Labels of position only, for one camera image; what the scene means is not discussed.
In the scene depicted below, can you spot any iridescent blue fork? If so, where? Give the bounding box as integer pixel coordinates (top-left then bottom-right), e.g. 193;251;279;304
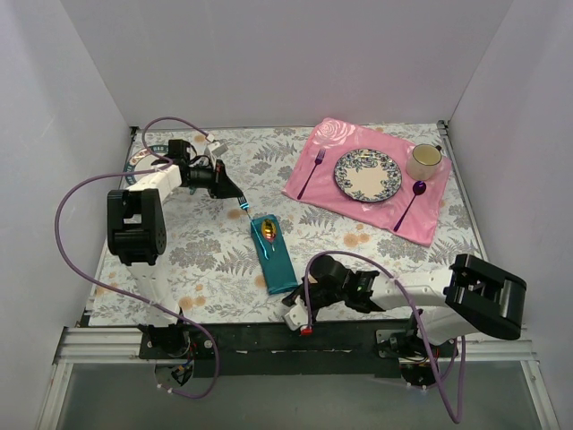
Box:
237;195;269;260

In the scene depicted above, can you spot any teal cloth napkin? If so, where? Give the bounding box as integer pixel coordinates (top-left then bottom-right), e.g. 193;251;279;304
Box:
251;214;298;295

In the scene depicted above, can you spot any iridescent gold spoon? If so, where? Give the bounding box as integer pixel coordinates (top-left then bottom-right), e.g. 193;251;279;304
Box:
261;218;278;252

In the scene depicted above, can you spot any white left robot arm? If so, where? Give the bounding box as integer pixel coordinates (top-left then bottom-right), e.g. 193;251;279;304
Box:
107;139;244;358

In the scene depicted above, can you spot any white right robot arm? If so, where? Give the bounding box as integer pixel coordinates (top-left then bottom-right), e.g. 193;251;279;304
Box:
282;254;526;357

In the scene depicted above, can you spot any green rimmed white plate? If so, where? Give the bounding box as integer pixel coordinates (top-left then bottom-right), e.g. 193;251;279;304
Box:
124;148;163;187

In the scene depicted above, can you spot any purple metallic fork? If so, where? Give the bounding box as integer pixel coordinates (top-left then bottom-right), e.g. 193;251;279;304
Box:
296;149;326;200

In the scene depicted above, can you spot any pink floral placemat cloth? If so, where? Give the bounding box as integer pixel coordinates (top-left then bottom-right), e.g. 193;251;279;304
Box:
283;118;451;247

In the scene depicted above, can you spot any blue floral white plate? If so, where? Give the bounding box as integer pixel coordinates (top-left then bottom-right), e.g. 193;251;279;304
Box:
334;149;402;203

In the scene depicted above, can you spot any purple metallic spoon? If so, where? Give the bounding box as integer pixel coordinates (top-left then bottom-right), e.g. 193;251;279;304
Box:
393;181;427;232

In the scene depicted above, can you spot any cream ceramic mug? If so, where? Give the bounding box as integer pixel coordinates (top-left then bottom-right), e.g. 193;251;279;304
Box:
406;144;449;181

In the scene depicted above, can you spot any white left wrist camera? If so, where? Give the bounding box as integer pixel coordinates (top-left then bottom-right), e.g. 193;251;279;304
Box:
204;139;228;159

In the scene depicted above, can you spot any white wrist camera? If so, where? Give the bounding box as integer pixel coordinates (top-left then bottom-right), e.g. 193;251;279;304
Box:
283;303;312;336
204;139;228;159

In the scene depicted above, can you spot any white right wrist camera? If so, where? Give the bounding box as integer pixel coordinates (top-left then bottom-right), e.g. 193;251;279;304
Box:
283;303;312;336

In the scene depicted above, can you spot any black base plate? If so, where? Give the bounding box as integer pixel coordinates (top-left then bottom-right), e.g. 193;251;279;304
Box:
75;313;514;380

